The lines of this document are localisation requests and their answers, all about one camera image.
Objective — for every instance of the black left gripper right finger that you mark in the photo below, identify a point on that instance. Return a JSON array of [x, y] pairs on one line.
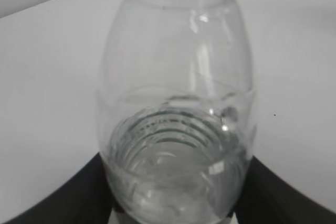
[[266, 198]]

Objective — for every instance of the clear cestbon water bottle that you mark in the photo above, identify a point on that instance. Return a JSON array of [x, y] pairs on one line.
[[175, 109]]

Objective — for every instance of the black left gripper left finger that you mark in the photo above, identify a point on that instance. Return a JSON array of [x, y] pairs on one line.
[[85, 198]]

